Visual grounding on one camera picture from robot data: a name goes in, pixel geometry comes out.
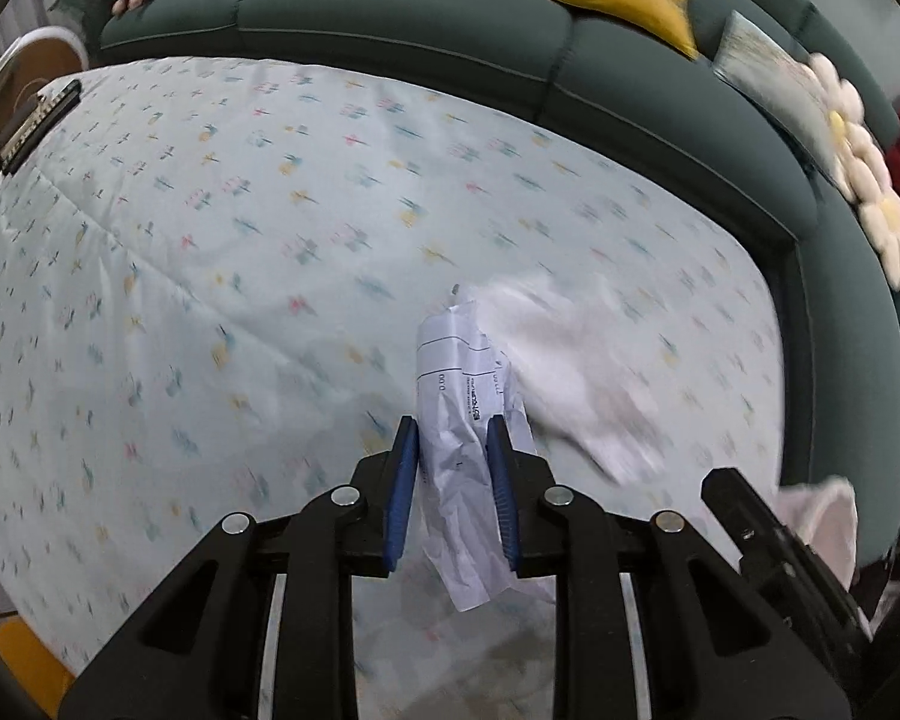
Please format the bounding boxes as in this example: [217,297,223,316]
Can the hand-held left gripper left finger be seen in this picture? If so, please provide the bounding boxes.
[58,414,421,720]

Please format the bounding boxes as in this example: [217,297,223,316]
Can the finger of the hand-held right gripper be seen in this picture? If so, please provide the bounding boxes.
[701,467,787,565]

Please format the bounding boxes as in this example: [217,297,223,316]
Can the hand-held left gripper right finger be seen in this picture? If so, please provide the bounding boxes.
[486,414,852,720]

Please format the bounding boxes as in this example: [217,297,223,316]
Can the white receipt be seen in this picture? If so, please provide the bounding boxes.
[415,283,557,614]

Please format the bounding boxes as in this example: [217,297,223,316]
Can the light blue printed tablecloth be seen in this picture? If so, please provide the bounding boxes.
[0,56,788,720]

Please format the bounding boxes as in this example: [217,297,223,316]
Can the cream flower cushion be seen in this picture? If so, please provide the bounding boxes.
[806,52,897,203]
[859,180,900,292]

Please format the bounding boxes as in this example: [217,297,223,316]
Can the yellow object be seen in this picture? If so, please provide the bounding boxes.
[0,615,76,720]

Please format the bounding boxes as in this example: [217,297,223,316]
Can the grey-blue embroidered cushion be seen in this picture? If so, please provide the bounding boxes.
[712,10,845,188]

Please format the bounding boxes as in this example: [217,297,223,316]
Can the dark green sofa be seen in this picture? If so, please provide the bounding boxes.
[49,0,900,563]

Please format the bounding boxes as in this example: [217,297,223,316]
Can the black gold-edged box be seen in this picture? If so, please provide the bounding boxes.
[0,79,83,175]

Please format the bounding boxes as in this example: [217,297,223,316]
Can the round white-rimmed side table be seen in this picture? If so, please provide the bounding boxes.
[0,26,91,188]

